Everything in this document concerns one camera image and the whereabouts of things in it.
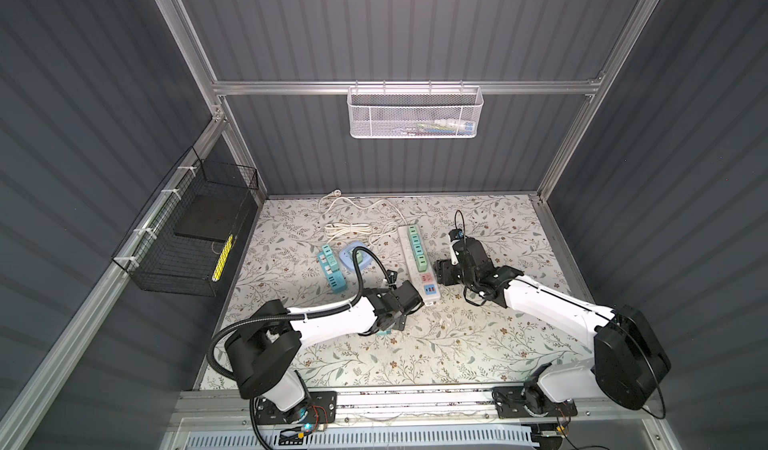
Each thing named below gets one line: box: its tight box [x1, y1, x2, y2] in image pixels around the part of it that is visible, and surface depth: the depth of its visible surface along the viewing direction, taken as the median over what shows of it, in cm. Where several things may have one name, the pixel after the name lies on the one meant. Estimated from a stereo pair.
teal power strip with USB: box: [318, 244, 347, 293], surface depth 96 cm
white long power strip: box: [398, 224, 441, 305], surface depth 96 cm
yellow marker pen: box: [212, 234, 234, 282], surface depth 71 cm
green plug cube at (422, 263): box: [416, 254, 428, 273], surface depth 96 cm
